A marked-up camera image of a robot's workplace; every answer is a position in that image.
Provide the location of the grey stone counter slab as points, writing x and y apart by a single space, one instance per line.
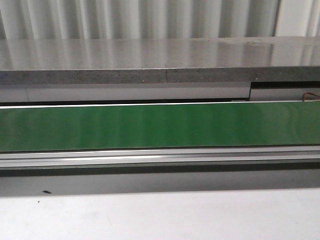
159 61

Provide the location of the green conveyor belt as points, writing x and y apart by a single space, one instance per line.
128 126

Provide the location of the white pleated curtain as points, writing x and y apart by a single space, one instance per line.
157 19

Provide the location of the aluminium conveyor front rail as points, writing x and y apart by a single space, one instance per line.
156 157

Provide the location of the silver rear conveyor rail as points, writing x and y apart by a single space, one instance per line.
159 92

